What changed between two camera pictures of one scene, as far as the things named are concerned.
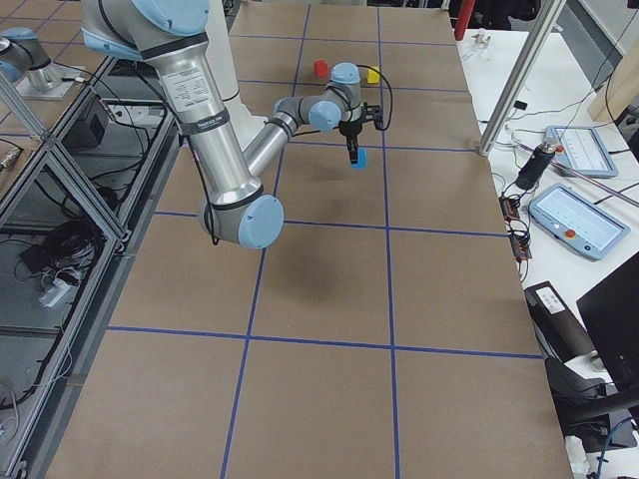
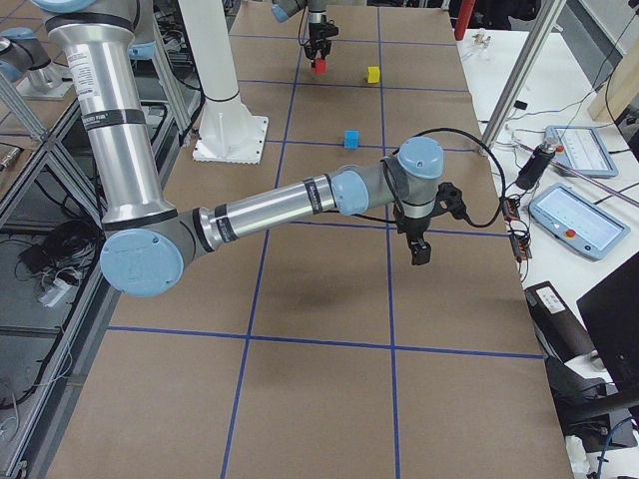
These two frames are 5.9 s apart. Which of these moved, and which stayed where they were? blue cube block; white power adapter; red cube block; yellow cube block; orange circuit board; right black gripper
Moved: right black gripper; blue cube block
Stayed: orange circuit board; white power adapter; yellow cube block; red cube block
